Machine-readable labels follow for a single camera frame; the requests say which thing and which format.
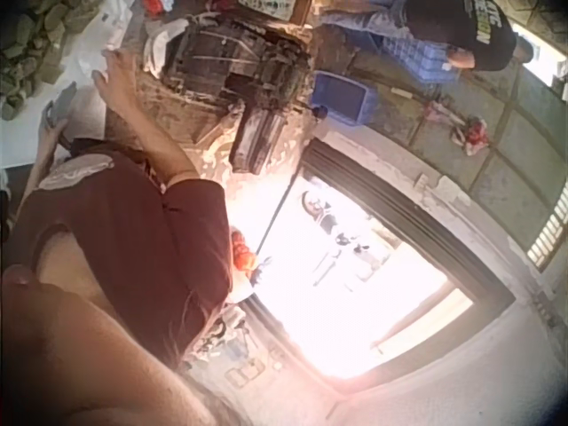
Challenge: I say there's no grey piece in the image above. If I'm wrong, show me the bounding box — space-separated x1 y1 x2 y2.
43 83 80 130

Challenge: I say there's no dark door frame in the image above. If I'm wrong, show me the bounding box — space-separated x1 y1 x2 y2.
241 137 517 391

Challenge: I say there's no red and white rag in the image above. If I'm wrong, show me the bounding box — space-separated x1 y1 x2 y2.
450 114 492 155

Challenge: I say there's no black dusty machine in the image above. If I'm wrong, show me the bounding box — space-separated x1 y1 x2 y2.
162 15 314 175

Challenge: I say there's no person's left hand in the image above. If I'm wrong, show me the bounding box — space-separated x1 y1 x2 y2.
39 113 72 146

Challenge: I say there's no wall vent grille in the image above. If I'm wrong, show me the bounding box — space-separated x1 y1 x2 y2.
525 180 568 272

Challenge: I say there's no white bag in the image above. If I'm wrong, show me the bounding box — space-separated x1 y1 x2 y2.
142 20 190 79

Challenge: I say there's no wooden framed board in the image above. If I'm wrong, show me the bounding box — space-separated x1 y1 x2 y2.
237 0 314 26

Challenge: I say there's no blue plastic tub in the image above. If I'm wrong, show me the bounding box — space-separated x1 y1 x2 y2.
312 71 380 127

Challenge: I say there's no cluttered low shelf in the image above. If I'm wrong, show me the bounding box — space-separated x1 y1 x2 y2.
184 301 289 391

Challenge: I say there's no orange red object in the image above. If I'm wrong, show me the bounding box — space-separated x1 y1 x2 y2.
229 226 259 272

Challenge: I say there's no parked motorbike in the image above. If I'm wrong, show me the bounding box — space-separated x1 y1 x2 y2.
300 189 385 288

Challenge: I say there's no blue lattice crate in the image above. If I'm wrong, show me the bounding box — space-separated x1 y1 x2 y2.
380 33 461 86

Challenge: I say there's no person's right hand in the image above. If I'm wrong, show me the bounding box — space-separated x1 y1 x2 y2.
91 47 146 114

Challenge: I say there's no white plastic sheet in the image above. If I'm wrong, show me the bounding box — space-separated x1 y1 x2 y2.
52 0 150 147

